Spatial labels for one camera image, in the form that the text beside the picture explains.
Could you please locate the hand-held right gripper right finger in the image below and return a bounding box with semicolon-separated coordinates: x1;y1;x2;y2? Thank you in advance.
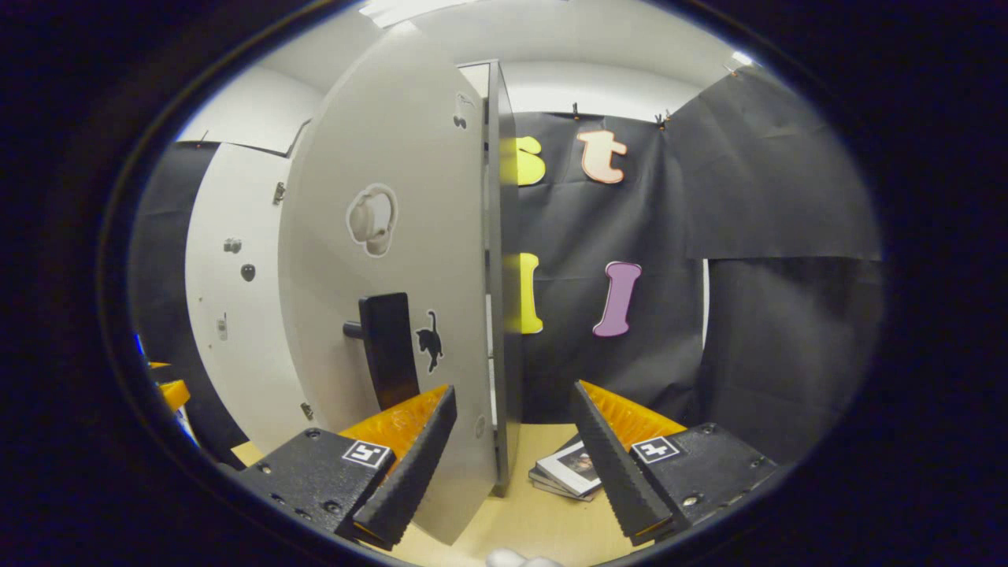
569;380;780;547

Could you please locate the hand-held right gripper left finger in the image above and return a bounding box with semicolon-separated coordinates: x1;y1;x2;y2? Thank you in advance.
236;384;458;550

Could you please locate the white cabinet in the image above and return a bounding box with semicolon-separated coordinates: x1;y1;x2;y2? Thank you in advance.
457;61;523;497

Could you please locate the cabinet door with headphone sticker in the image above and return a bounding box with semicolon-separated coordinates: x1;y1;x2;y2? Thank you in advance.
277;22;498;546

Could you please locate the stack of books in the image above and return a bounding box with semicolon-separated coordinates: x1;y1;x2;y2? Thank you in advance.
528;437;603;502

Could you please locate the large ceiling light panel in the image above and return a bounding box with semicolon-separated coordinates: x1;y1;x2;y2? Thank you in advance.
361;0;473;28

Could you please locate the black door handle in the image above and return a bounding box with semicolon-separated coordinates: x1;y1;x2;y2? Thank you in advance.
343;293;421;412

